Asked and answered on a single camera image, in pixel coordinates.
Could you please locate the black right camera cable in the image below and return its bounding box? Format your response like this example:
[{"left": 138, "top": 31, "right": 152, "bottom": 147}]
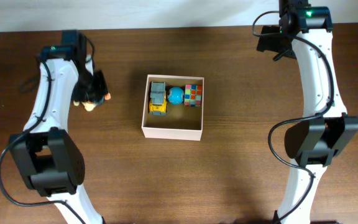
[{"left": 251, "top": 11, "right": 336, "bottom": 224}]

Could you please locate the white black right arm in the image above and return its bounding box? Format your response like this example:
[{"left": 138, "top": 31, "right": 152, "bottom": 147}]
[{"left": 253, "top": 0, "right": 358, "bottom": 223}]

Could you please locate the yellow plush duck toy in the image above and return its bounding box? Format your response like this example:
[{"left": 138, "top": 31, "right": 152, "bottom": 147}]
[{"left": 73, "top": 93, "right": 111, "bottom": 111}]

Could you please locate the yellow grey toy truck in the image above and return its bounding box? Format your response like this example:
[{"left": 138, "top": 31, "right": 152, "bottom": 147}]
[{"left": 149, "top": 82, "right": 167, "bottom": 116}]

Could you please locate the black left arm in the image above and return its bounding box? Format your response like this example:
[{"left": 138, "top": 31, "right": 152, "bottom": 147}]
[{"left": 3, "top": 30, "right": 111, "bottom": 223}]

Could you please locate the colourful puzzle cube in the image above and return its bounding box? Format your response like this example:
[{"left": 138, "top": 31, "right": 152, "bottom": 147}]
[{"left": 183, "top": 84, "right": 203, "bottom": 107}]

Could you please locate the pink cardboard box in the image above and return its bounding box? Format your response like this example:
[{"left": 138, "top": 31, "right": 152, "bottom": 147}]
[{"left": 141, "top": 75, "right": 204, "bottom": 141}]

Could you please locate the blue toy ball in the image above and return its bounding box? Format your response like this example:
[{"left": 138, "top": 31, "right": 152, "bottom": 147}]
[{"left": 168, "top": 86, "right": 185, "bottom": 105}]

